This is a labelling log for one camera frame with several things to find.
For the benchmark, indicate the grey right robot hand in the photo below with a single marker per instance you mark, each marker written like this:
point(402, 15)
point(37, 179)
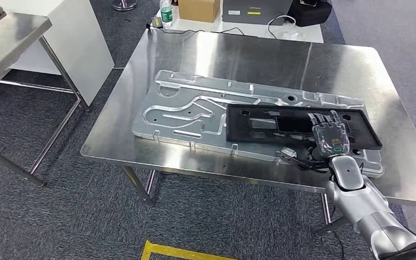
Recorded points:
point(330, 140)

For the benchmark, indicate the black plastic plate frame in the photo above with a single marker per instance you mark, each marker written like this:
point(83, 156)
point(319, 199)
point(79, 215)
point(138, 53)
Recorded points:
point(366, 136)

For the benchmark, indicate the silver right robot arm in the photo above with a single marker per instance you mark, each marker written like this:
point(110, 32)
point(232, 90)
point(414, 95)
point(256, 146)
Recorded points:
point(369, 211)

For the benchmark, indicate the stainless steel workbench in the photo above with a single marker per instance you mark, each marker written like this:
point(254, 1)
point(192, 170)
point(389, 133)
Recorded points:
point(247, 57)

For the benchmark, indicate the black bag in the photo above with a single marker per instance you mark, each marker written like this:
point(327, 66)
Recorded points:
point(308, 14)

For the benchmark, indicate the white table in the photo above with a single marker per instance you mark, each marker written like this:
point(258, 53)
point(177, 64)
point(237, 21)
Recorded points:
point(251, 30)

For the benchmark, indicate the grey equipment case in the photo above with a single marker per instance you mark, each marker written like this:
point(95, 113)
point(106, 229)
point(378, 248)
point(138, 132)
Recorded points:
point(258, 12)

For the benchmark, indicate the stamped sheet metal panel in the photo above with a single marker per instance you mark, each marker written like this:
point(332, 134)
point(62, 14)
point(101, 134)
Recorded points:
point(179, 118)

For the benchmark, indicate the brown cardboard box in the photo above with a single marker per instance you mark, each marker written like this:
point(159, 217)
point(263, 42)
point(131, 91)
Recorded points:
point(199, 10)

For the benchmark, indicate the green label water bottle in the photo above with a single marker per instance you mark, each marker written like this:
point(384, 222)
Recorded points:
point(166, 16)

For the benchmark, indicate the small yellow label box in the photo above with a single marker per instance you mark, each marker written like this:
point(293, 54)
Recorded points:
point(157, 22)

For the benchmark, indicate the chrome stanchion base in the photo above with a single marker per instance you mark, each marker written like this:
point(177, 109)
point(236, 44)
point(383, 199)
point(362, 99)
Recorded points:
point(124, 5)

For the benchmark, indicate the steel side table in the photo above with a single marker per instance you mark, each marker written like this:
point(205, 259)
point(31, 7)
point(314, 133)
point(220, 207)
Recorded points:
point(10, 39)

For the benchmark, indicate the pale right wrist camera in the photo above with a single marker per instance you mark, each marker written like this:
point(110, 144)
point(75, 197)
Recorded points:
point(288, 153)

